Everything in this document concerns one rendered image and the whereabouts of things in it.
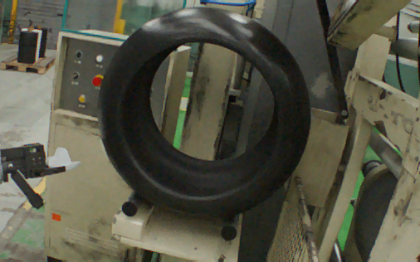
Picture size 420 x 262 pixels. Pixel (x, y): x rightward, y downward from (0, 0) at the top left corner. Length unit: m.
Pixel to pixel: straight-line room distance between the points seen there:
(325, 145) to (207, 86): 0.44
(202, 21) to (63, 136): 1.14
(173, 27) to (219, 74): 0.40
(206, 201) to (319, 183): 0.46
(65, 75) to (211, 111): 0.82
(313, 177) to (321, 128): 0.17
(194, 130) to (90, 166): 0.70
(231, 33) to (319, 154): 0.55
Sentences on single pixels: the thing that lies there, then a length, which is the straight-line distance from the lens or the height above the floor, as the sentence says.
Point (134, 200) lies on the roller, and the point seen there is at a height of 0.92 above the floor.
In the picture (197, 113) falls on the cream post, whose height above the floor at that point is 1.12.
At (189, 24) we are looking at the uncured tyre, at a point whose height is 1.42.
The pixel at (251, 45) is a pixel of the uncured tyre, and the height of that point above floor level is 1.40.
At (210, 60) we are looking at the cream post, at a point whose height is 1.30.
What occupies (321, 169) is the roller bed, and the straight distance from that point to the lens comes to 1.38.
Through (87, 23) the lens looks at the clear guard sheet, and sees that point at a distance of 1.87.
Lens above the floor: 1.45
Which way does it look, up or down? 16 degrees down
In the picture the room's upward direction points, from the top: 11 degrees clockwise
